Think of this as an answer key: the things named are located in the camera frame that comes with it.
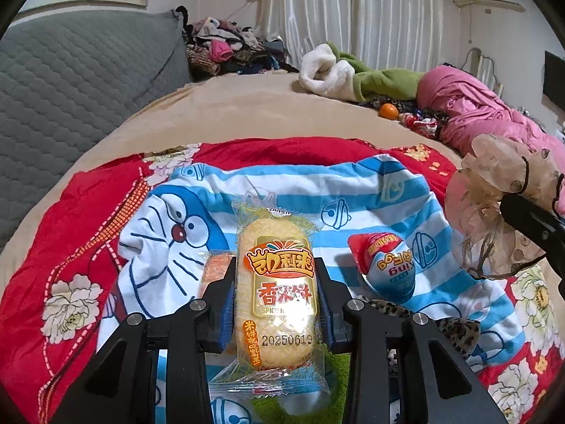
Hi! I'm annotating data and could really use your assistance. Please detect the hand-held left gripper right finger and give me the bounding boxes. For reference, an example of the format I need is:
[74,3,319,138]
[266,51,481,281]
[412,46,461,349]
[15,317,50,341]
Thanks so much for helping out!
[313,256,508,424]

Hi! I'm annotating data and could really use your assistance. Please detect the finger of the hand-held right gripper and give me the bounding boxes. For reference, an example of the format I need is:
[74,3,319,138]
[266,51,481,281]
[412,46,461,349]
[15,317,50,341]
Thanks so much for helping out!
[500,193,565,252]

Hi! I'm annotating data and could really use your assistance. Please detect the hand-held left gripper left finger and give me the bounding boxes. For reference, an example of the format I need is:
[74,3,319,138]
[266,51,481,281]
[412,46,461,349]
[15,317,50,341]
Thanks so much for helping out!
[50,254,237,424]

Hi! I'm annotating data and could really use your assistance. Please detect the rice cracker packet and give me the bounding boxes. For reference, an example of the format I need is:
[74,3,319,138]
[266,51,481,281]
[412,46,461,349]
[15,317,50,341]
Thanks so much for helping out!
[198,252,237,299]
[209,199,329,400]

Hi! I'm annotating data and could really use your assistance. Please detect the beige sheer scrunchie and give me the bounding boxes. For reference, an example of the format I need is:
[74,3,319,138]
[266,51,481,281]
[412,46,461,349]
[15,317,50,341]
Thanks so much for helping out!
[445,134,563,280]

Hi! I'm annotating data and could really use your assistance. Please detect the blue white toy egg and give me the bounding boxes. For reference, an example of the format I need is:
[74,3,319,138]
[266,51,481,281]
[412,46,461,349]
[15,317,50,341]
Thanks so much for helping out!
[347,232,416,302]

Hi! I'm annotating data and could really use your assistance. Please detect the leopard print scrunchie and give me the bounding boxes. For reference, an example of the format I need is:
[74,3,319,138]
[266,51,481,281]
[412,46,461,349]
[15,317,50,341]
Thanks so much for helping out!
[357,296,481,363]

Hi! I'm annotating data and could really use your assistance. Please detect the tray with Doraemon cloth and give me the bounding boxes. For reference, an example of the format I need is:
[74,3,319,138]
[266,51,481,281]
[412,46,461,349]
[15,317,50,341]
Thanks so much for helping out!
[99,154,526,424]

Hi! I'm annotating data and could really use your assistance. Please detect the pink quilt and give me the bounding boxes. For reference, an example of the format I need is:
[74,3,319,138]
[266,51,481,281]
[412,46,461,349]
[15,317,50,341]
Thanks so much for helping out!
[417,65,565,215]

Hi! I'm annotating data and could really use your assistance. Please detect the black television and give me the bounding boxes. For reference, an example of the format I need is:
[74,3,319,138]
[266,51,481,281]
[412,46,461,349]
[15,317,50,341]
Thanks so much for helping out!
[544,51,565,111]

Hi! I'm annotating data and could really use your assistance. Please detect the red white candy wrappers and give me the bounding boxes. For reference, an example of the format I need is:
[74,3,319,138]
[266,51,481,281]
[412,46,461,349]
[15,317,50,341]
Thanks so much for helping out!
[398,112,439,139]

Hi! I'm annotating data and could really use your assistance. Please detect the dark patterned cloth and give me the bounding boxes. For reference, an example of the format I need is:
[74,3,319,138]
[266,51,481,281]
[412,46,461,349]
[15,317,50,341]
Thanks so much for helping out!
[359,95,451,124]

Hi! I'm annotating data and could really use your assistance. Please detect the red floral blanket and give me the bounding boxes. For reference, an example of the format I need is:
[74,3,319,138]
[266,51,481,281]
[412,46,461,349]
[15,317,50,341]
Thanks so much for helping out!
[0,137,552,424]

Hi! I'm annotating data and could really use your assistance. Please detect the green white plush garment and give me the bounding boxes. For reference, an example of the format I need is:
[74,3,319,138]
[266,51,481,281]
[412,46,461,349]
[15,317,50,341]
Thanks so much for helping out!
[299,43,424,103]

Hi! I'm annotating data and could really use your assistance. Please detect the white curtains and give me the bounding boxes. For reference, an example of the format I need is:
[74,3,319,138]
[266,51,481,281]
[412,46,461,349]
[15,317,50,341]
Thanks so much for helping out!
[258,0,446,69]

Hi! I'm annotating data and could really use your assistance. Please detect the pile of clothes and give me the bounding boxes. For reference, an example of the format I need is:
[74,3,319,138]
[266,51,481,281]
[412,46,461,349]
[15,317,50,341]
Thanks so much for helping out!
[176,6,301,81]

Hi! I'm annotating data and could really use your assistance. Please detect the grey quilted headboard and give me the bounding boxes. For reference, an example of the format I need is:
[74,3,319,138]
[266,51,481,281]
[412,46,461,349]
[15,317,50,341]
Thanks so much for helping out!
[0,9,192,252]

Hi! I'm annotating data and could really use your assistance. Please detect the white wire rack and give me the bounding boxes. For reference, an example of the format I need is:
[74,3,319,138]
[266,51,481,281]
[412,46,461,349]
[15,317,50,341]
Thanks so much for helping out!
[467,48,505,95]

